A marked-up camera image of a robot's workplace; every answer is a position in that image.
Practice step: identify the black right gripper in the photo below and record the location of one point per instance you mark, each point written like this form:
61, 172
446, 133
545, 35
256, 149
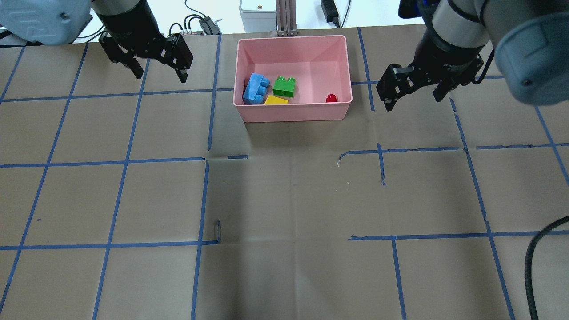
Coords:
444, 55

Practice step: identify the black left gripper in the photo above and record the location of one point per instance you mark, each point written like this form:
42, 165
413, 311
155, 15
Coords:
127, 27

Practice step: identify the blue toy block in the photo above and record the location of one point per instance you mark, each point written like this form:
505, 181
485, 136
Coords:
256, 89

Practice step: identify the yellow toy block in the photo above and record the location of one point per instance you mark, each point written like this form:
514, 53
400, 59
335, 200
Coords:
271, 99

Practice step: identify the green toy block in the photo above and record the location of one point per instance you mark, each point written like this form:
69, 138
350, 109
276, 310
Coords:
284, 87

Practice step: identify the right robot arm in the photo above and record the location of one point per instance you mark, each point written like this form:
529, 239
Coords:
527, 39

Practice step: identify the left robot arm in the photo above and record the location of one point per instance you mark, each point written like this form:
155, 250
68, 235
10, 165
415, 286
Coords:
49, 22

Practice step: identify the pink plastic box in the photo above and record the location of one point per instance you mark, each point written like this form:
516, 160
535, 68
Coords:
316, 66

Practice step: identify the black power adapter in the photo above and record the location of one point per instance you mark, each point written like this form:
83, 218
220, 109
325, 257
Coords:
330, 12

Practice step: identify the white plastic container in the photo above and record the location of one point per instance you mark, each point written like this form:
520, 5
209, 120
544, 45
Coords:
258, 15

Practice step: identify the aluminium frame post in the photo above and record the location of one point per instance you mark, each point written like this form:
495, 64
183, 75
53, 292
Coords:
286, 22

